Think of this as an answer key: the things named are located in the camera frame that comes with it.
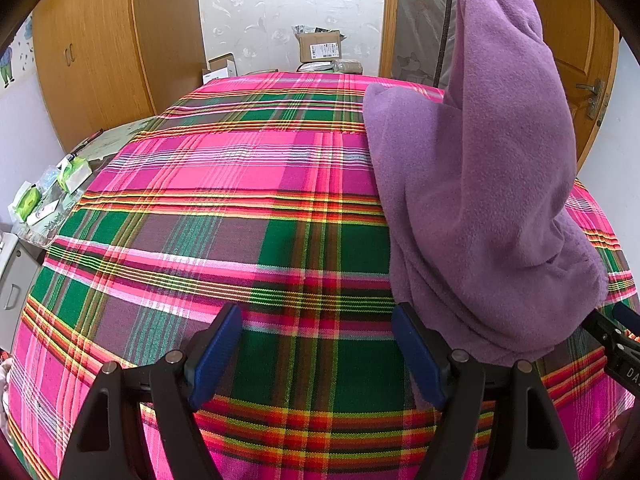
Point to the white plastic parcel bag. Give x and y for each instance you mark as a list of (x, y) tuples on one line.
[(314, 66)]

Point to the small white box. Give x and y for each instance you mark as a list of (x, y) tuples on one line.
[(209, 77)]

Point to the wooden wardrobe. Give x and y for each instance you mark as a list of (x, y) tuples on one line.
[(105, 45)]

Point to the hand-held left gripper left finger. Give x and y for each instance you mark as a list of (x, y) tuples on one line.
[(220, 355)]

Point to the purple fleece garment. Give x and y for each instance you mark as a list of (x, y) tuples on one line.
[(475, 185)]

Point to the cartoon wall sticker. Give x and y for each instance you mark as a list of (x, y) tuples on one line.
[(7, 60)]

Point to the glass-top side table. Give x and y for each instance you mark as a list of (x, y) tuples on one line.
[(102, 147)]

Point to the person's right hand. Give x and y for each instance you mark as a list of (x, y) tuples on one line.
[(619, 435)]

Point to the clear plastic door curtain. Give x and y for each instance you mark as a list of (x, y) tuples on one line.
[(420, 20)]

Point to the white drawer cabinet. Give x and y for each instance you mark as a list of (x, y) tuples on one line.
[(15, 285)]

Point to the blue tissue pack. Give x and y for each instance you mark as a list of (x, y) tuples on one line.
[(49, 180)]

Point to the white green tissue pack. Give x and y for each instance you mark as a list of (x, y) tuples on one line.
[(50, 210)]

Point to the brown cardboard box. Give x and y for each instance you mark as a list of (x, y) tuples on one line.
[(320, 46)]

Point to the tan parcel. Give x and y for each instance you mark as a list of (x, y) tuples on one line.
[(347, 66)]

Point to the wooden door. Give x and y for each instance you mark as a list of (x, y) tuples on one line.
[(575, 35)]

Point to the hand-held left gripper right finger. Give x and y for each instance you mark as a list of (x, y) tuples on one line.
[(419, 355)]

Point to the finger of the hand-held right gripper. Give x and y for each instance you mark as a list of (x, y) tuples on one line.
[(612, 335)]

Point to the pink green plaid bed sheet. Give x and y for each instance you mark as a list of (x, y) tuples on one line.
[(225, 240)]

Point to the white carton box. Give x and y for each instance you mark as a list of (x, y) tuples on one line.
[(222, 66)]

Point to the wooden door frame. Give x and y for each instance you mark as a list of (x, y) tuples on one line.
[(389, 15)]

